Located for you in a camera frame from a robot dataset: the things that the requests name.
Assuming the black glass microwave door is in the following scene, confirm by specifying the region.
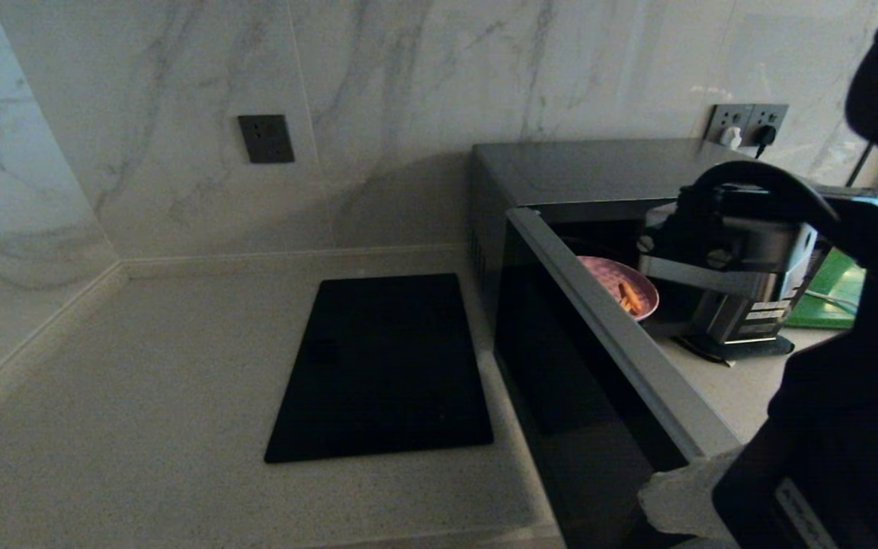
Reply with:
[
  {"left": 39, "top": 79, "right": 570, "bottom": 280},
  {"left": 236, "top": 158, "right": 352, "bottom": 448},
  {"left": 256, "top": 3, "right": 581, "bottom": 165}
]
[{"left": 494, "top": 207, "right": 745, "bottom": 549}]

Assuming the purple plate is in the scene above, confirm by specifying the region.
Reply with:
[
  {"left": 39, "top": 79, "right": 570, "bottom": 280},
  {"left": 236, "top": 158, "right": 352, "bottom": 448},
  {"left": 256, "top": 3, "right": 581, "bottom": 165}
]
[{"left": 576, "top": 255, "right": 661, "bottom": 322}]

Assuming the green cutting board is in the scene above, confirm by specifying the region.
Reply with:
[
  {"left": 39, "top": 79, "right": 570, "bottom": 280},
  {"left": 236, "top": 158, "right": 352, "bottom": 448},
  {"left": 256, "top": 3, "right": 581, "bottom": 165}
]
[{"left": 786, "top": 248, "right": 867, "bottom": 330}]

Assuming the black induction cooktop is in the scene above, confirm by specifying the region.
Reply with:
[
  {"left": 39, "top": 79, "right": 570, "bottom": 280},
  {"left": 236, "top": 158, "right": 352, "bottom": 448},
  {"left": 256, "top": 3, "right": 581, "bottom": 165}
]
[{"left": 264, "top": 274, "right": 495, "bottom": 464}]

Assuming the white power cable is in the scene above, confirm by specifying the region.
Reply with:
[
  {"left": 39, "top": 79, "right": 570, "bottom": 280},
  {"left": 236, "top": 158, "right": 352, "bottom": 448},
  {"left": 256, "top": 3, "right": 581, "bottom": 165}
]
[{"left": 805, "top": 290, "right": 860, "bottom": 315}]

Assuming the right wrist camera assembly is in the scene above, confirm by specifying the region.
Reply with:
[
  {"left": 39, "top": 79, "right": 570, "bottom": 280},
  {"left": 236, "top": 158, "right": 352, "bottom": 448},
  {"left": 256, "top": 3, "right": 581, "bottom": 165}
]
[{"left": 636, "top": 183, "right": 821, "bottom": 300}]

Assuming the black camera cable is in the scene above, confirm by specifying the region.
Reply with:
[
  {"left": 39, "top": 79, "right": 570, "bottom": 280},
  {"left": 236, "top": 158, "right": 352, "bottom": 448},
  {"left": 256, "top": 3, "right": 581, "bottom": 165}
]
[{"left": 689, "top": 160, "right": 844, "bottom": 230}]

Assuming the grey paired wall socket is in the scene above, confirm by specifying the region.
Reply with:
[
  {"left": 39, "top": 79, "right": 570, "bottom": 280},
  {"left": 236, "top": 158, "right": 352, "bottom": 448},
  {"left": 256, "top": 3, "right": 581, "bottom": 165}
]
[
  {"left": 746, "top": 103, "right": 790, "bottom": 149},
  {"left": 707, "top": 104, "right": 755, "bottom": 147}
]

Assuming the single grey wall socket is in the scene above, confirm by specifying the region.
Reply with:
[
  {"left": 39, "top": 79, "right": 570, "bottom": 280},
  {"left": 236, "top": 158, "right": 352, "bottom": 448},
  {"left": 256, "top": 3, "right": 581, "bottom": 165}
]
[{"left": 238, "top": 114, "right": 296, "bottom": 164}]

